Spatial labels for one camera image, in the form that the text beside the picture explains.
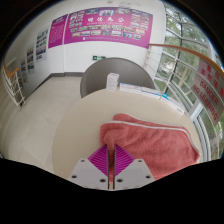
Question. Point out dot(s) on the large magenta photo poster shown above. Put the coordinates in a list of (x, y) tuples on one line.
[(108, 25)]

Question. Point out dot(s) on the green exit sign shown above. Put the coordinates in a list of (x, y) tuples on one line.
[(99, 58)]

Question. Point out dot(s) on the narrow magenta text poster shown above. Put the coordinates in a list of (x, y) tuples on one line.
[(57, 31)]

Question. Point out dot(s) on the small upright white box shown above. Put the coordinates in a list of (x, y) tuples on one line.
[(112, 82)]

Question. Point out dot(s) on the white photo wall board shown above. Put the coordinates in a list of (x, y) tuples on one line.
[(42, 45), (30, 59), (23, 70)]

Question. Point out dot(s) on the short white stair railing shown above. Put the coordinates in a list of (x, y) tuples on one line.
[(13, 87)]

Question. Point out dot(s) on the white railing with orange handrail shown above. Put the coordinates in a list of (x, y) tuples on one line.
[(181, 50)]

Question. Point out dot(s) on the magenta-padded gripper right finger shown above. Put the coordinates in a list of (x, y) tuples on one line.
[(125, 163)]

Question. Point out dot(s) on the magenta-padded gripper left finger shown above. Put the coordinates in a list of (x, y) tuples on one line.
[(96, 161)]

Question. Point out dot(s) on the clear red-lettered warning sign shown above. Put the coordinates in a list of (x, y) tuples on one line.
[(208, 90)]

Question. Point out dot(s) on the grey round-backed chair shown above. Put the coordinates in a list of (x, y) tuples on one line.
[(100, 76)]

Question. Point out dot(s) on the pink terry towel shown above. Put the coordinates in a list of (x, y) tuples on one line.
[(160, 146)]

